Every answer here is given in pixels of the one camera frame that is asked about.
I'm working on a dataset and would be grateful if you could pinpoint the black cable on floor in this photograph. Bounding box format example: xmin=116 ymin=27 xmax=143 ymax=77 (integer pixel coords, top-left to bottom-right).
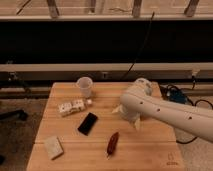
xmin=159 ymin=84 xmax=213 ymax=145

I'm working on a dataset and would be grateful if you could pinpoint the blue power adapter box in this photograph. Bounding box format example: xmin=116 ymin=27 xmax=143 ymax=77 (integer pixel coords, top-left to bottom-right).
xmin=168 ymin=90 xmax=187 ymax=104

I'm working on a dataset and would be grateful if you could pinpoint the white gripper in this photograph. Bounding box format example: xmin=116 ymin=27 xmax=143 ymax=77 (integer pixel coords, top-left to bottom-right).
xmin=112 ymin=105 xmax=141 ymax=130

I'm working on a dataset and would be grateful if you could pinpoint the black rectangular block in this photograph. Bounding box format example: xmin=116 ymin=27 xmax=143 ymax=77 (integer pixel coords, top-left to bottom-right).
xmin=78 ymin=113 xmax=98 ymax=135

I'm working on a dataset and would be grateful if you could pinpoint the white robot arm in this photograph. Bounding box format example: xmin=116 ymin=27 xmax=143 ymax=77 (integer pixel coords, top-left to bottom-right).
xmin=114 ymin=78 xmax=213 ymax=143

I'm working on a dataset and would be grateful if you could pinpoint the black hanging cable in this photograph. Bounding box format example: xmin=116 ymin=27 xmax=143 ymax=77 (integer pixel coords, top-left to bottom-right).
xmin=119 ymin=11 xmax=156 ymax=82

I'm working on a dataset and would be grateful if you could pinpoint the black chair base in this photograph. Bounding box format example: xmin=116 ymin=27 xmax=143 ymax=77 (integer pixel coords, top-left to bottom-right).
xmin=0 ymin=110 xmax=28 ymax=121

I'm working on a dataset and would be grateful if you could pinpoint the beige sponge block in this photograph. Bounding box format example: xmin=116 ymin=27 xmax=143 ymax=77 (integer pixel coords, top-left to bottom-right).
xmin=44 ymin=136 xmax=64 ymax=160

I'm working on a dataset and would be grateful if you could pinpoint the white plastic bottle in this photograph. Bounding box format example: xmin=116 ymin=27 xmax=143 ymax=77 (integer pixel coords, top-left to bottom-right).
xmin=58 ymin=99 xmax=92 ymax=117

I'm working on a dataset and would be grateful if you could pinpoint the clear plastic cup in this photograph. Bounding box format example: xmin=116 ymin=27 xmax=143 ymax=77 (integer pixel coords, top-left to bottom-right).
xmin=76 ymin=77 xmax=93 ymax=98

